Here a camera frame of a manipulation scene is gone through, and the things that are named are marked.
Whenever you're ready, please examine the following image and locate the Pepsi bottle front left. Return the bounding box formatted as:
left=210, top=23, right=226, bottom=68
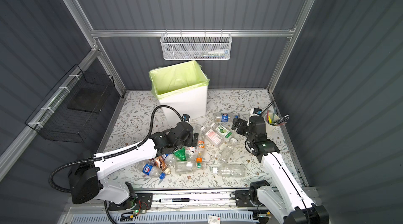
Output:
left=137, top=160, right=166, bottom=180

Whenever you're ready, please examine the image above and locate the clear ribbed bottle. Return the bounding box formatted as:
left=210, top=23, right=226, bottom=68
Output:
left=212, top=163, right=246, bottom=177

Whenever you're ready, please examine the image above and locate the green bin liner bag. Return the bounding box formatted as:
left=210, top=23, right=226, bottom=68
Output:
left=149, top=61, right=209, bottom=100

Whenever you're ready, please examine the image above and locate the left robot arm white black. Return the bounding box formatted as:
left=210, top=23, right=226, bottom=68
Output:
left=48, top=105, right=195, bottom=205

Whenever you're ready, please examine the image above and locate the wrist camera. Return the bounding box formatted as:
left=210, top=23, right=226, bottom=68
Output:
left=182, top=114, right=190, bottom=122
left=249, top=108, right=262, bottom=117

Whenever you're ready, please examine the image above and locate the black wire basket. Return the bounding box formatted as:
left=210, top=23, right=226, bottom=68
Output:
left=25, top=65, right=115, bottom=143

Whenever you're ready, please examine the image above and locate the Pepsi bottle near bin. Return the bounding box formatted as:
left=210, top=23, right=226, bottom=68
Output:
left=213, top=112, right=239, bottom=123

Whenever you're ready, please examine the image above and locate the crushed green bottle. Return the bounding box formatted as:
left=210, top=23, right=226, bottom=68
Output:
left=173, top=147, right=187, bottom=162

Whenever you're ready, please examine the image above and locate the brown tea bottle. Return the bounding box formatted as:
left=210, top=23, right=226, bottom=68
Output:
left=150, top=156, right=171, bottom=175

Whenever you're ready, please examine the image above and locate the white waste bin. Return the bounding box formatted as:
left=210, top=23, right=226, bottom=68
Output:
left=150, top=61, right=209, bottom=127

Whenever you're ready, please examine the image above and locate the tube in white basket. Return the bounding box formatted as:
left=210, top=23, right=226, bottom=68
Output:
left=208, top=49, right=230, bottom=57

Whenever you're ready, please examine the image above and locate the white pen cup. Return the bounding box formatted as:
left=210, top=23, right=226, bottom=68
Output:
left=264, top=110, right=290, bottom=126

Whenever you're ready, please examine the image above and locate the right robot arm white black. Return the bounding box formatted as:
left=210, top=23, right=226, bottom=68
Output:
left=232, top=114, right=330, bottom=224

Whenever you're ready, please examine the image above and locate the small clear white-cap bottle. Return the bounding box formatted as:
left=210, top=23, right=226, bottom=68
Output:
left=220, top=138, right=238, bottom=163

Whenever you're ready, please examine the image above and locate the white wire mesh basket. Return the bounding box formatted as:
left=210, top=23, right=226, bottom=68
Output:
left=160, top=34, right=233, bottom=61

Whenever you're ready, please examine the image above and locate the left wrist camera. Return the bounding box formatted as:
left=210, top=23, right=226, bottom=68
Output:
left=182, top=114, right=190, bottom=122

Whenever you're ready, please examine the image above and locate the pink label square bottle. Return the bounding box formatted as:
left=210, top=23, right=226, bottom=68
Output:
left=200, top=126, right=224, bottom=147

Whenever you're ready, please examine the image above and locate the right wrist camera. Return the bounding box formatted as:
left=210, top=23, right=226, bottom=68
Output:
left=249, top=108, right=262, bottom=117

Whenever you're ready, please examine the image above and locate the blue label water bottle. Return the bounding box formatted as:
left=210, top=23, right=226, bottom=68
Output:
left=164, top=153, right=177, bottom=167

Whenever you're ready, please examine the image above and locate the black marker on rail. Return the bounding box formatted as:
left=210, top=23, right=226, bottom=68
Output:
left=159, top=198, right=190, bottom=203

